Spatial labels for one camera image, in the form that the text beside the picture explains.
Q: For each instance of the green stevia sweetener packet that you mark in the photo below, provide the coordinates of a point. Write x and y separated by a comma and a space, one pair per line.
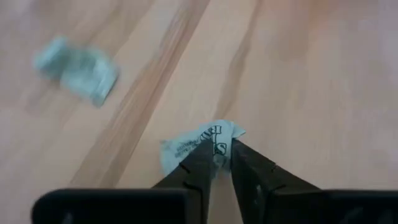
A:
183, 147
77, 70

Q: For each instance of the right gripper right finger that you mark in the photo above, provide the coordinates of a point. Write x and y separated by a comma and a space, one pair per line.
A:
255, 174

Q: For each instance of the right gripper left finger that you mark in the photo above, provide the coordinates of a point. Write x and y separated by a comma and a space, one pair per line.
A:
196, 177

